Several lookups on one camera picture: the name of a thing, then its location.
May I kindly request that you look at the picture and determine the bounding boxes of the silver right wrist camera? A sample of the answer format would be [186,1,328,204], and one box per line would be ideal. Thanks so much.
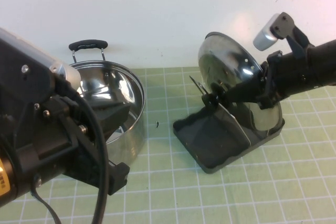
[253,12,296,51]

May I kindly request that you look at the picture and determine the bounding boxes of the dark grey wire lid rack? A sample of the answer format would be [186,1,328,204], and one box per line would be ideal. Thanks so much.
[172,76,286,175]

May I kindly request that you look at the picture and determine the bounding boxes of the green checked tablecloth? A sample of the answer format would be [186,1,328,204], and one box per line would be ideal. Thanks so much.
[0,61,336,224]

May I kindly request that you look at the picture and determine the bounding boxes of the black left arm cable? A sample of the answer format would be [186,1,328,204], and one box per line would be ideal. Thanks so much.
[30,77,110,224]

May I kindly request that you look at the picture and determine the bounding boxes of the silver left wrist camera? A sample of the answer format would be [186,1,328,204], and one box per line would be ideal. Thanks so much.
[0,27,81,96]

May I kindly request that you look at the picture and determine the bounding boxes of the stainless steel pot black handles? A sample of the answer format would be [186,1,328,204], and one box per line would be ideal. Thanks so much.
[68,39,146,168]

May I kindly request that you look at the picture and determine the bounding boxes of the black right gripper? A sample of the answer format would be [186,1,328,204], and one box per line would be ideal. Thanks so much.
[224,50,292,111]

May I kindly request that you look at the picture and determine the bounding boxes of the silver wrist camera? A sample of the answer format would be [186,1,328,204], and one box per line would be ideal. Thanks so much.
[0,27,81,96]
[253,12,296,51]

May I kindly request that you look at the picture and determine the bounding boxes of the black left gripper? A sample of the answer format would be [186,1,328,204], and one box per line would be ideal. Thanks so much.
[15,97,131,196]

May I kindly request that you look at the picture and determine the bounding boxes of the stainless steel lid black knob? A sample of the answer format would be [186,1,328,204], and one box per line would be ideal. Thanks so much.
[197,31,283,132]

